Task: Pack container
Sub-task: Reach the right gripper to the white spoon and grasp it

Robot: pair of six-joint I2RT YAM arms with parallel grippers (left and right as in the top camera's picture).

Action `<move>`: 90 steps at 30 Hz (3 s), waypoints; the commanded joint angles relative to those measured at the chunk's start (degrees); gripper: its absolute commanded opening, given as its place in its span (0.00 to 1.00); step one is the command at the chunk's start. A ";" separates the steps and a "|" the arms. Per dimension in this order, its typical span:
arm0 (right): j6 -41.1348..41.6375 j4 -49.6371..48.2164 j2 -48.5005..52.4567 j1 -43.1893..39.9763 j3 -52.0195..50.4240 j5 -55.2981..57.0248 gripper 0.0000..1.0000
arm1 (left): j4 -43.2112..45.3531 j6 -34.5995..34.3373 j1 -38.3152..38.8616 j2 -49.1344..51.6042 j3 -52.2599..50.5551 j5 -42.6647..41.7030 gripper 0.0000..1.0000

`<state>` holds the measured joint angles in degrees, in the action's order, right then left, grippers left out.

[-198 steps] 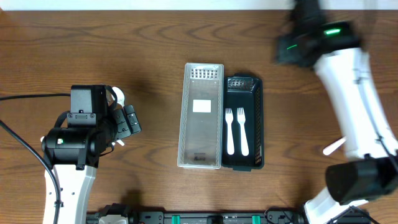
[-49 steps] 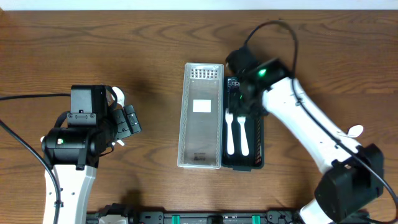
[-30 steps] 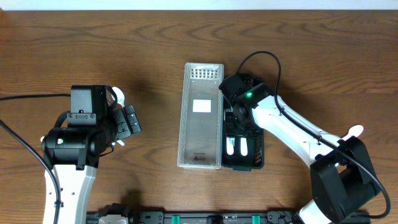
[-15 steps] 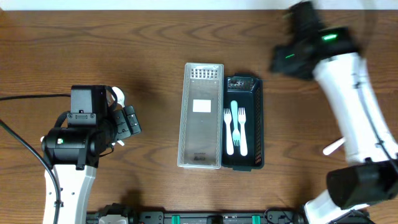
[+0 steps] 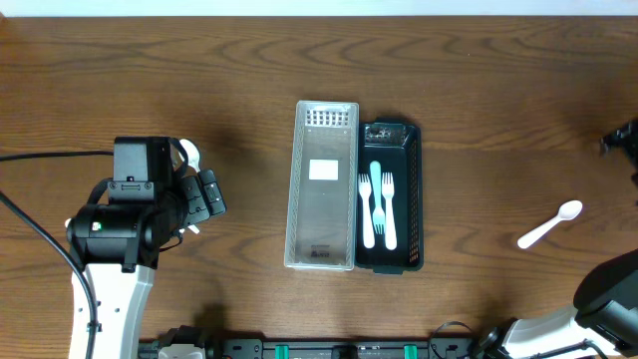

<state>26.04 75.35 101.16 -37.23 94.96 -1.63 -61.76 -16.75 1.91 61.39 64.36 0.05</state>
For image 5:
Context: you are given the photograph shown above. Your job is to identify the white plastic spoon right side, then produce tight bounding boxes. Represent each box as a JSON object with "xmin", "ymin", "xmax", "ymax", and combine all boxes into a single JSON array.
[{"xmin": 516, "ymin": 199, "xmax": 583, "ymax": 249}]

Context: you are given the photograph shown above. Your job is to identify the white plastic spoon near basket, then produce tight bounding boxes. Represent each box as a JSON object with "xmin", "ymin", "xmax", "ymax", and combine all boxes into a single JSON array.
[{"xmin": 179, "ymin": 139, "xmax": 200, "ymax": 173}]

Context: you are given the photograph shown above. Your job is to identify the black perforated plastic basket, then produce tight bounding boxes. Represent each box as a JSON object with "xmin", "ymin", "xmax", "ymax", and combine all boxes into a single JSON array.
[{"xmin": 355, "ymin": 118, "xmax": 425, "ymax": 275}]

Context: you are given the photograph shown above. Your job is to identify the left black cable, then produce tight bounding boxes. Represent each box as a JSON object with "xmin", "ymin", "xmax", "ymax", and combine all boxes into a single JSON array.
[{"xmin": 0, "ymin": 149, "xmax": 116, "ymax": 359}]

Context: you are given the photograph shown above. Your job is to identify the white plastic fork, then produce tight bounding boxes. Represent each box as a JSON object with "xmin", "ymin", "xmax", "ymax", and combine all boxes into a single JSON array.
[
  {"xmin": 382, "ymin": 173, "xmax": 398, "ymax": 250},
  {"xmin": 358, "ymin": 174, "xmax": 375, "ymax": 249}
]

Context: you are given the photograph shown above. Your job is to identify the right black cable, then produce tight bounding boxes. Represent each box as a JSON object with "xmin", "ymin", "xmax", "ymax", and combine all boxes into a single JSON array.
[{"xmin": 429, "ymin": 320, "xmax": 612, "ymax": 359}]

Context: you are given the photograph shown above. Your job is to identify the clear perforated plastic basket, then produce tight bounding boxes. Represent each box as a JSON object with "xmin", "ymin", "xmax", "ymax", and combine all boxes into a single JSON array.
[{"xmin": 284, "ymin": 101, "xmax": 359, "ymax": 271}]

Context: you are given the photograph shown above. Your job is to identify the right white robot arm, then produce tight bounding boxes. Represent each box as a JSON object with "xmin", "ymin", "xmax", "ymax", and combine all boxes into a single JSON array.
[{"xmin": 471, "ymin": 250, "xmax": 637, "ymax": 359}]

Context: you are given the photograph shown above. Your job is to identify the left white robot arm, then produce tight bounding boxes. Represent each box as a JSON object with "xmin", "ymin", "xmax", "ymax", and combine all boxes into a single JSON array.
[{"xmin": 66, "ymin": 169, "xmax": 226, "ymax": 358}]

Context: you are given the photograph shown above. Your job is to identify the pale blue plastic fork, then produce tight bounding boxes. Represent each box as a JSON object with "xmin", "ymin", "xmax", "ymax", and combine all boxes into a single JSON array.
[{"xmin": 369, "ymin": 161, "xmax": 385, "ymax": 234}]

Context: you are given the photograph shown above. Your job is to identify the black cable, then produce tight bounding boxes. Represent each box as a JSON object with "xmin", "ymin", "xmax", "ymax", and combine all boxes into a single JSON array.
[
  {"xmin": 429, "ymin": 320, "xmax": 612, "ymax": 359},
  {"xmin": 0, "ymin": 149, "xmax": 116, "ymax": 359}
]

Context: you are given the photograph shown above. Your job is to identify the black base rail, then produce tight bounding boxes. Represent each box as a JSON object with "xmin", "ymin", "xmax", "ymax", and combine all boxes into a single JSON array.
[{"xmin": 138, "ymin": 326, "xmax": 475, "ymax": 359}]

